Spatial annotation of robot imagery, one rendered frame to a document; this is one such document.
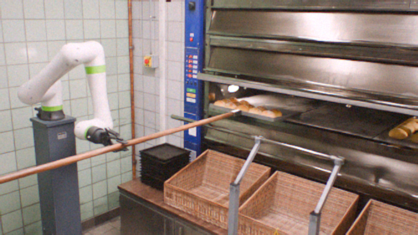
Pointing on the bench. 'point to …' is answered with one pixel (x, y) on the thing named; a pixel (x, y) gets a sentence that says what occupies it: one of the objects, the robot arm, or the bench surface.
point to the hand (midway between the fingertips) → (122, 145)
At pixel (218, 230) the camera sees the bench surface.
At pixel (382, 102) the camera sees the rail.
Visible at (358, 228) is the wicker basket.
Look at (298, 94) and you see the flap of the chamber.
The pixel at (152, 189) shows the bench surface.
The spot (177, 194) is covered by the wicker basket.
